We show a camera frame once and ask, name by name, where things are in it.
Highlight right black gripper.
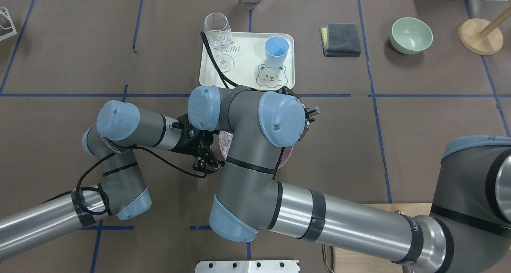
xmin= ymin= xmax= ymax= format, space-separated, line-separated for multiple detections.
xmin=277 ymin=86 xmax=316 ymax=141

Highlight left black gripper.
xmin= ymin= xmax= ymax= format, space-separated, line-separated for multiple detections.
xmin=172 ymin=114 xmax=224 ymax=176

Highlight metal ice scoop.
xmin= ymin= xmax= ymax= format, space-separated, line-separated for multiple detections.
xmin=305 ymin=106 xmax=321 ymax=118

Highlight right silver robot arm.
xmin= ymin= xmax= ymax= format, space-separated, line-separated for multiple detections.
xmin=210 ymin=89 xmax=510 ymax=273

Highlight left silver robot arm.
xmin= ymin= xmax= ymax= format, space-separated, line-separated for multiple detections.
xmin=1 ymin=100 xmax=224 ymax=260

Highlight clear ice cubes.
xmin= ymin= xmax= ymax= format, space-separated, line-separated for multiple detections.
xmin=219 ymin=131 xmax=234 ymax=160

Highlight light blue cup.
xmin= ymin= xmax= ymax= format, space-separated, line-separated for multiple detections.
xmin=264 ymin=36 xmax=289 ymax=69

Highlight wooden cup stand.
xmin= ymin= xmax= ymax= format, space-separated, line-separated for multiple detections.
xmin=458 ymin=8 xmax=511 ymax=56

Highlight pink bowl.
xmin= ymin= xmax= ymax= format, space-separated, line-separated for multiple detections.
xmin=218 ymin=130 xmax=294 ymax=170

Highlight white serving tray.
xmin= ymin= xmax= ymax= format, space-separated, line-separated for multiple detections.
xmin=199 ymin=32 xmax=295 ymax=91

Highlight grey folded cloth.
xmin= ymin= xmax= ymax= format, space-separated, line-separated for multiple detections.
xmin=321 ymin=23 xmax=361 ymax=57

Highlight clear wine glass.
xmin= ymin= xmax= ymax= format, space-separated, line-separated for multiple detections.
xmin=204 ymin=13 xmax=234 ymax=73

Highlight green ceramic bowl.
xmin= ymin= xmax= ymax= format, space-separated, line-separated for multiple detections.
xmin=390 ymin=17 xmax=433 ymax=55

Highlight wooden cutting board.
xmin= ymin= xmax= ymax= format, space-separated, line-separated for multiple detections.
xmin=319 ymin=200 xmax=448 ymax=273

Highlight white wire cup rack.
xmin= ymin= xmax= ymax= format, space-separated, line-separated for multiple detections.
xmin=0 ymin=7 xmax=18 ymax=41

